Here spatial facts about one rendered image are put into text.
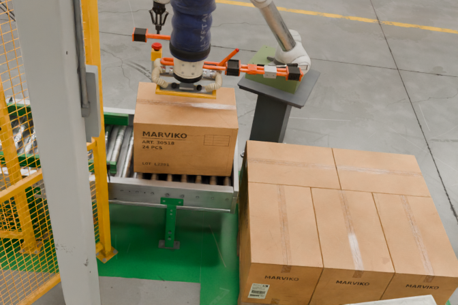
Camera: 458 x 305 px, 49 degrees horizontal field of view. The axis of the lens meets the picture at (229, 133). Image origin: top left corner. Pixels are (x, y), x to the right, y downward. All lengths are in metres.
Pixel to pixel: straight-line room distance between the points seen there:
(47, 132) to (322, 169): 2.04
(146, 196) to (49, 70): 1.59
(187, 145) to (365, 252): 1.19
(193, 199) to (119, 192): 0.45
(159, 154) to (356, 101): 2.59
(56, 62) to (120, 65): 3.45
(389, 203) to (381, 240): 0.32
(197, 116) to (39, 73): 1.44
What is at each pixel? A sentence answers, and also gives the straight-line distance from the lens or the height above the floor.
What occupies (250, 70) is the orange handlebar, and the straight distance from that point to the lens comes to 2.83.
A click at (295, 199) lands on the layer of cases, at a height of 0.54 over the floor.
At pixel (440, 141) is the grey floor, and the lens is 4.97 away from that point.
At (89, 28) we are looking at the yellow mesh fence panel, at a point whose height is 1.66.
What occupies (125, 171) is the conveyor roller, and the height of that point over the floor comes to 0.55.
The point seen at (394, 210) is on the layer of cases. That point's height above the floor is 0.54.
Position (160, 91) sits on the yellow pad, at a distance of 2.79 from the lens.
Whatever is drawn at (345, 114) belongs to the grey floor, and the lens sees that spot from 4.85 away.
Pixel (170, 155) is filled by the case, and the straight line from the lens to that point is 3.01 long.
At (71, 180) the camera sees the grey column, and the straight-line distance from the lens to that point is 1.94.
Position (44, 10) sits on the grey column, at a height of 2.07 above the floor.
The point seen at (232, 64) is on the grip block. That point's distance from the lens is 2.85.
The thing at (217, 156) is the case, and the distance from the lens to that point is 3.02.
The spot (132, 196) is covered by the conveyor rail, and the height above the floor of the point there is 0.48.
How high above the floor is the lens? 2.78
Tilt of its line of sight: 40 degrees down
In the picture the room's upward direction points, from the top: 9 degrees clockwise
